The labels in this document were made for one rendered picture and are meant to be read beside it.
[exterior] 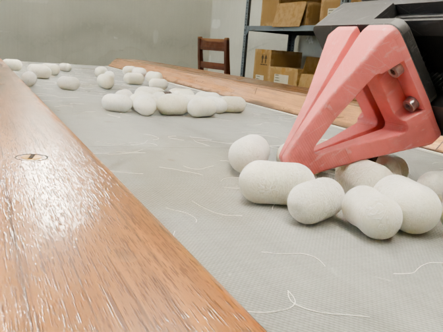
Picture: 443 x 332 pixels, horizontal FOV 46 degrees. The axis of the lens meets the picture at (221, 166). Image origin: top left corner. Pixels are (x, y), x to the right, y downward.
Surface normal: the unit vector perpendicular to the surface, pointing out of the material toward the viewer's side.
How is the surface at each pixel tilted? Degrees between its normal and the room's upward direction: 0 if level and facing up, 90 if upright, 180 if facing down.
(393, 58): 103
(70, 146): 0
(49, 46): 90
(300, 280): 0
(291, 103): 45
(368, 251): 0
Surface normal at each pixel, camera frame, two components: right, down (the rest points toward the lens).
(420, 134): 0.12, 0.44
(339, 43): -0.75, -0.47
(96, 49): 0.43, 0.22
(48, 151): 0.07, -0.97
